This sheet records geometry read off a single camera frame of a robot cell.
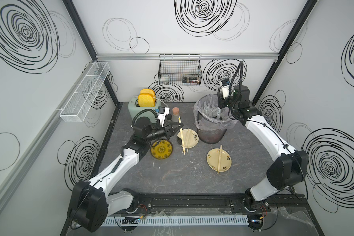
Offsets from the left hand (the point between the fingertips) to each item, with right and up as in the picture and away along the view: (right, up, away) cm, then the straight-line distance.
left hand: (182, 126), depth 69 cm
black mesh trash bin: (+19, -8, +22) cm, 30 cm away
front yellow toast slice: (-23, +15, +27) cm, 39 cm away
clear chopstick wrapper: (+21, +7, +14) cm, 26 cm away
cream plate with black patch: (+6, -10, +30) cm, 32 cm away
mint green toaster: (-32, +10, +27) cm, 43 cm away
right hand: (+22, +17, +11) cm, 30 cm away
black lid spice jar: (-9, +4, +28) cm, 30 cm away
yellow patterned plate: (-12, -17, +25) cm, 33 cm away
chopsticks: (+21, -26, +15) cm, 37 cm away
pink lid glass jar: (-4, +6, +33) cm, 34 cm away
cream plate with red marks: (+19, -21, +21) cm, 35 cm away
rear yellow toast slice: (-22, +21, +27) cm, 41 cm away
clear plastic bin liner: (+14, +5, +8) cm, 17 cm away
